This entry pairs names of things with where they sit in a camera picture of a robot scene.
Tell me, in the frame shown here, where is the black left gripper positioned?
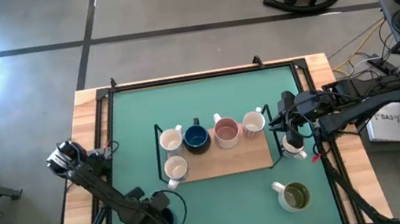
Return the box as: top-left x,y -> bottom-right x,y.
116,182 -> 174,224

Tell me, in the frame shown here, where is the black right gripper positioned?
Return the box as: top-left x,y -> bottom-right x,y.
263,86 -> 327,152

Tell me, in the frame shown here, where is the white mug red pattern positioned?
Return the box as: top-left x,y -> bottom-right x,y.
239,105 -> 269,141

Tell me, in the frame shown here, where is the white mug dark pattern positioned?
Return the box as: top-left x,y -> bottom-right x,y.
279,130 -> 310,163

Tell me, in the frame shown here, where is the pink mug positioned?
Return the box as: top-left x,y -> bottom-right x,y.
210,109 -> 243,152

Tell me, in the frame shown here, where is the beige grey mug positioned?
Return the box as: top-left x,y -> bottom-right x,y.
161,152 -> 193,193

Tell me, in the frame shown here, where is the white mug green inside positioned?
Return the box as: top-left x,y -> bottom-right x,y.
270,175 -> 314,216

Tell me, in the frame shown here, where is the dark blue glossy mug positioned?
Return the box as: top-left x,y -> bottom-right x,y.
180,115 -> 214,157

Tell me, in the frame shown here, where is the cream white mug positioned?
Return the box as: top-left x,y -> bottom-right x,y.
156,123 -> 187,154

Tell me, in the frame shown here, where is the green table mat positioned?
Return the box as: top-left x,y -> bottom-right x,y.
86,60 -> 345,224

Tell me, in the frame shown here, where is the white booklet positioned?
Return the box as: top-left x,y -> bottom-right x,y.
362,100 -> 400,149

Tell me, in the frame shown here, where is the black power strip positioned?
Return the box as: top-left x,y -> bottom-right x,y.
366,53 -> 398,79

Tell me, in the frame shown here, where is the wooden shelf black wire frame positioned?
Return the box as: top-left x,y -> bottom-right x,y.
150,102 -> 287,187

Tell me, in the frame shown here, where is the black metal table frame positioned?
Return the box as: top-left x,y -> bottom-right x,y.
28,38 -> 400,224

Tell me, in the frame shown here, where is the yellow cable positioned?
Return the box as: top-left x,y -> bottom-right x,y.
324,18 -> 395,79

